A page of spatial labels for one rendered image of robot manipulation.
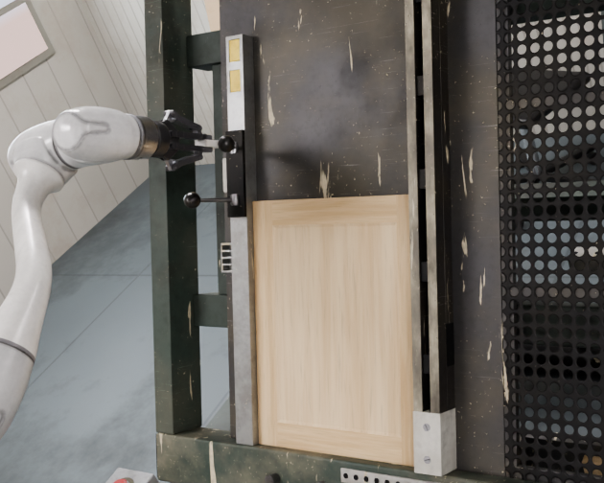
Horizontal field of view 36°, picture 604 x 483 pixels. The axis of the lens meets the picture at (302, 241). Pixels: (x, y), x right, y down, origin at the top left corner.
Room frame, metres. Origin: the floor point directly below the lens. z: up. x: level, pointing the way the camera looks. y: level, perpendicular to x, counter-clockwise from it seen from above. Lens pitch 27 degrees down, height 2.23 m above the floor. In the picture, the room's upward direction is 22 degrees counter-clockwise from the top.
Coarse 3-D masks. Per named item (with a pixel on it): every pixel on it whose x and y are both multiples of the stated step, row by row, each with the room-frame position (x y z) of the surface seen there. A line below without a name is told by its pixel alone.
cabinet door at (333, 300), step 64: (256, 256) 1.90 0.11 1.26; (320, 256) 1.79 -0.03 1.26; (384, 256) 1.69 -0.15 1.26; (256, 320) 1.85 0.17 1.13; (320, 320) 1.74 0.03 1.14; (384, 320) 1.63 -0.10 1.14; (320, 384) 1.68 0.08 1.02; (384, 384) 1.58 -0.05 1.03; (320, 448) 1.62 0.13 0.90; (384, 448) 1.52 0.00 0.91
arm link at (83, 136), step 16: (64, 112) 1.68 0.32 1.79; (80, 112) 1.67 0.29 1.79; (96, 112) 1.69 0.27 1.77; (112, 112) 1.71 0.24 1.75; (64, 128) 1.66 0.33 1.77; (80, 128) 1.65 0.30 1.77; (96, 128) 1.66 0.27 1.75; (112, 128) 1.68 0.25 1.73; (128, 128) 1.71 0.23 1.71; (64, 144) 1.65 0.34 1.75; (80, 144) 1.64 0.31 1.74; (96, 144) 1.65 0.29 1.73; (112, 144) 1.67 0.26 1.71; (128, 144) 1.70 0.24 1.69; (64, 160) 1.72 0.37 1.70; (80, 160) 1.69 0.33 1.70; (96, 160) 1.68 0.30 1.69; (112, 160) 1.70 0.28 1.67
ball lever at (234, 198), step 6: (192, 192) 1.94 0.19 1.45; (186, 198) 1.92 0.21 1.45; (192, 198) 1.92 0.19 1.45; (198, 198) 1.92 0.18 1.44; (204, 198) 1.94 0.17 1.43; (210, 198) 1.94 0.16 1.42; (216, 198) 1.95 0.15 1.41; (222, 198) 1.95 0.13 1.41; (228, 198) 1.95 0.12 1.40; (234, 198) 1.95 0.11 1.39; (186, 204) 1.92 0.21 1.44; (192, 204) 1.92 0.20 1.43; (198, 204) 1.92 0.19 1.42; (234, 204) 1.95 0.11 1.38
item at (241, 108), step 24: (240, 48) 2.10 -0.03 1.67; (240, 72) 2.08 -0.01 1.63; (240, 96) 2.06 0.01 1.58; (240, 120) 2.03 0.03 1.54; (240, 240) 1.93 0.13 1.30; (240, 264) 1.90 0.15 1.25; (240, 288) 1.88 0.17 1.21; (240, 312) 1.86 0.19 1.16; (240, 336) 1.84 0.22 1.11; (240, 360) 1.82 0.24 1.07; (240, 384) 1.79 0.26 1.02; (240, 408) 1.77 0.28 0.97; (240, 432) 1.75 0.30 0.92
